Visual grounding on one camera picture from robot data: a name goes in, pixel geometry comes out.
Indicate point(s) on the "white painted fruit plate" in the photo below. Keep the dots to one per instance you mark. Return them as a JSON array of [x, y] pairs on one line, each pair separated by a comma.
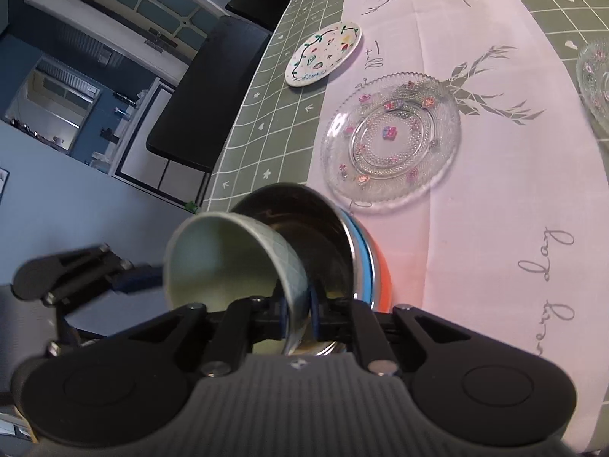
[[323, 52]]

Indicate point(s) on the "small green ceramic bowl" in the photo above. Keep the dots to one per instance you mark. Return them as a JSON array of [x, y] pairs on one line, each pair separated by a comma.
[[276, 257]]

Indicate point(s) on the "blue steel-lined bowl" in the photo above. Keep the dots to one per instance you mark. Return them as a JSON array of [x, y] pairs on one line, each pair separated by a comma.
[[304, 219]]

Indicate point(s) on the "glass plate pink blue flowers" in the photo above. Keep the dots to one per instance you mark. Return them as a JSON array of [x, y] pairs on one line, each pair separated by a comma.
[[594, 76]]

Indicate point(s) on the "orange steel-lined bowl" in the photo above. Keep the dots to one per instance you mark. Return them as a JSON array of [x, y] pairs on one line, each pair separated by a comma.
[[383, 276]]

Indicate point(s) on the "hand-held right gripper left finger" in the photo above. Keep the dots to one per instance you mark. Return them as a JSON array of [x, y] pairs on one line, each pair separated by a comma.
[[247, 323]]

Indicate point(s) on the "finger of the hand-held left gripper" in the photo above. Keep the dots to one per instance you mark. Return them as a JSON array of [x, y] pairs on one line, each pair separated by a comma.
[[140, 280], [71, 327]]

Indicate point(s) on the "white cabinet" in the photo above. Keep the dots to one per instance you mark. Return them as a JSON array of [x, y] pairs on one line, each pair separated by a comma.
[[138, 152]]

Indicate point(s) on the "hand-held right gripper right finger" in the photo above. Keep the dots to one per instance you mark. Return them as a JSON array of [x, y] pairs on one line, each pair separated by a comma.
[[315, 307]]

